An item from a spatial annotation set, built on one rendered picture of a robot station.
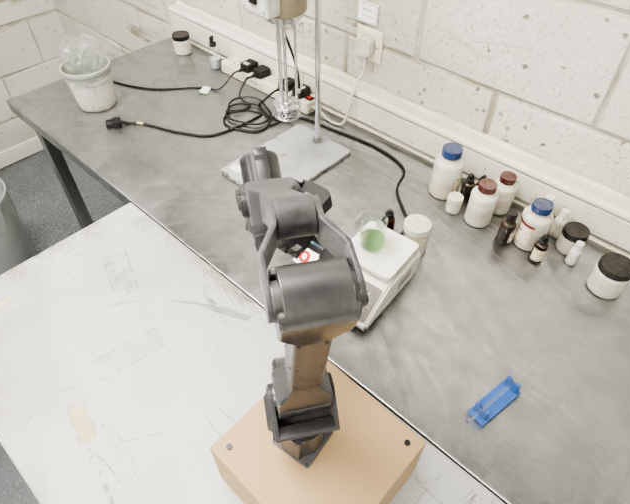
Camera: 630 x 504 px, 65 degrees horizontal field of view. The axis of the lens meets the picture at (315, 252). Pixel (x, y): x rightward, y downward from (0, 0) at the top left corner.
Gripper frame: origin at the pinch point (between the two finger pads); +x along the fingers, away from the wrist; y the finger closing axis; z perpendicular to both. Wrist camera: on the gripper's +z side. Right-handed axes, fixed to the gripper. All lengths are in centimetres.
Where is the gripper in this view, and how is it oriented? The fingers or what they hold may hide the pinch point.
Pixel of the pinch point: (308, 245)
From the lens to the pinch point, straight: 84.4
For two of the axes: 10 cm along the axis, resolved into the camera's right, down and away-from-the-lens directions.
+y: -7.9, -4.6, 4.2
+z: 5.1, -8.6, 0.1
